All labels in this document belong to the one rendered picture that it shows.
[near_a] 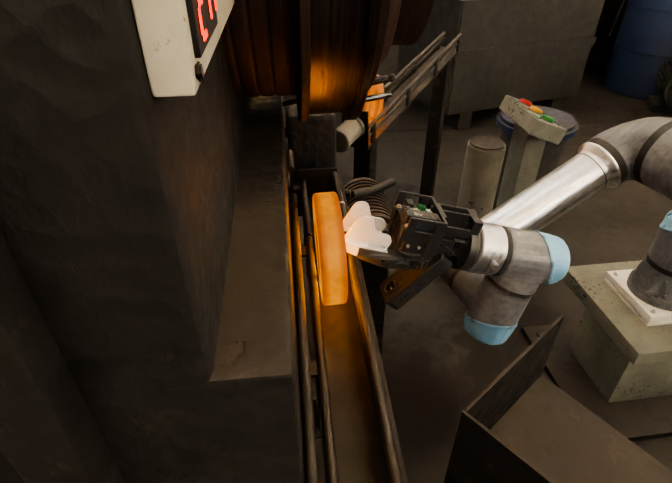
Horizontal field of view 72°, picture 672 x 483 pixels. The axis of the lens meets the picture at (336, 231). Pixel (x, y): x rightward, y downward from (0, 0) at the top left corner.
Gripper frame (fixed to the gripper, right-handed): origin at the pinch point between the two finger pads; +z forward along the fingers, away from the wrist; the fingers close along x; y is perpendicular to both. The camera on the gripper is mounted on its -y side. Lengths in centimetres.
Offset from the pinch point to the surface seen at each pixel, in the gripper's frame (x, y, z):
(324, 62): 2.2, 22.9, 6.7
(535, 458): 25.0, -9.5, -24.9
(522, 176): -79, -18, -80
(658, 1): -262, 47, -241
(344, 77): 0.9, 21.6, 4.0
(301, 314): 12.2, -3.1, 3.8
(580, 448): 24.3, -8.2, -30.8
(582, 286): -34, -27, -81
